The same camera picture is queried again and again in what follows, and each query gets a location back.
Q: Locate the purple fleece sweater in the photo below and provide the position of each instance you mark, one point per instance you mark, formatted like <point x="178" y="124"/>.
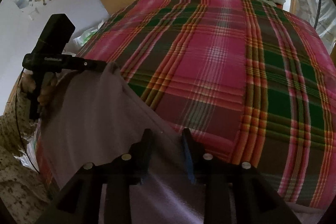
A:
<point x="96" y="117"/>

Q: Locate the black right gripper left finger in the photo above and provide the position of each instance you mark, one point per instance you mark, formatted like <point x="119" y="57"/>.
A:
<point x="79" y="200"/>

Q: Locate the patterned left sleeve forearm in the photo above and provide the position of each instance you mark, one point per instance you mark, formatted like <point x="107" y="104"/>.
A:
<point x="22" y="189"/>

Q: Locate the red green plaid blanket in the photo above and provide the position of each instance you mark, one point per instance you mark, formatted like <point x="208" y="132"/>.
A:
<point x="252" y="82"/>

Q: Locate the person left hand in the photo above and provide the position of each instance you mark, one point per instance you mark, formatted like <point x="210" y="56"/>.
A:
<point x="39" y="92"/>

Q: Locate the green tissue pack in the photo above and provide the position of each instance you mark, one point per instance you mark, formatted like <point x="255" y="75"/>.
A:
<point x="87" y="35"/>

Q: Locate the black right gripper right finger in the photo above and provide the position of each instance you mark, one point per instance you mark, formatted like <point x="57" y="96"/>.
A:
<point x="233" y="193"/>

